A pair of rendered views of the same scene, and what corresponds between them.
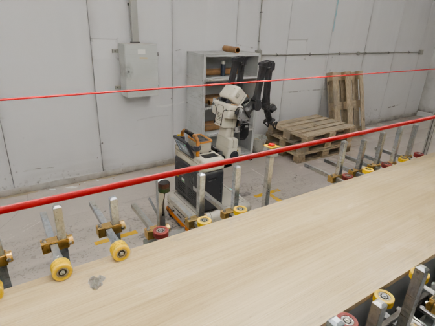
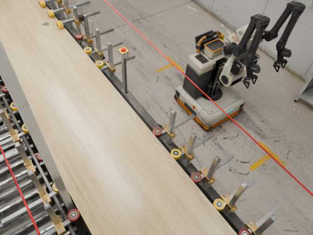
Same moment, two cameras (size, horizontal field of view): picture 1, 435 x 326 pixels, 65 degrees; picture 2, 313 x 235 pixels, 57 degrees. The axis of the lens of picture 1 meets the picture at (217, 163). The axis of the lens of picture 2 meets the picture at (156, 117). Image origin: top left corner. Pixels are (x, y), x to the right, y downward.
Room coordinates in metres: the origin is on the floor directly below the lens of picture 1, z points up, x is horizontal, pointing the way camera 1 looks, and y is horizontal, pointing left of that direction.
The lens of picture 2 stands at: (2.17, -2.37, 2.84)
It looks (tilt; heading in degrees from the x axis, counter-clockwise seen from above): 51 degrees down; 85
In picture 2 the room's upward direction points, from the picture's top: 5 degrees clockwise
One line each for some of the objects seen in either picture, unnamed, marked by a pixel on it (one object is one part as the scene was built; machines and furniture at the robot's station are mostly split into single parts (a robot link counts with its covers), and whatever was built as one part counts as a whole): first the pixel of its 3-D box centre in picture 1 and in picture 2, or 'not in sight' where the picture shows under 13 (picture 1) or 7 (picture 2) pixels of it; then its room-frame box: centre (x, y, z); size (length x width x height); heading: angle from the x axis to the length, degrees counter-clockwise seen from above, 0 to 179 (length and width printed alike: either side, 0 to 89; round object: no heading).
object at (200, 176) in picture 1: (200, 209); (98, 48); (1.74, 0.09, 0.90); 0.04 x 0.04 x 0.48; 34
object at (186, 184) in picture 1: (200, 171); (211, 69); (3.00, 0.15, 0.59); 0.55 x 0.34 x 0.83; 34
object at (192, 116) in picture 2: (325, 174); (175, 126); (2.48, -0.87, 0.84); 0.43 x 0.03 x 0.04; 34
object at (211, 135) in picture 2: (345, 169); (193, 146); (2.62, -1.07, 0.83); 0.43 x 0.03 x 0.04; 34
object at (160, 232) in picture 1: (160, 238); (79, 39); (1.50, 0.28, 0.85); 0.08 x 0.08 x 0.11
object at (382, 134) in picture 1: (377, 158); (210, 174); (2.71, -1.36, 0.90); 0.04 x 0.04 x 0.48; 34
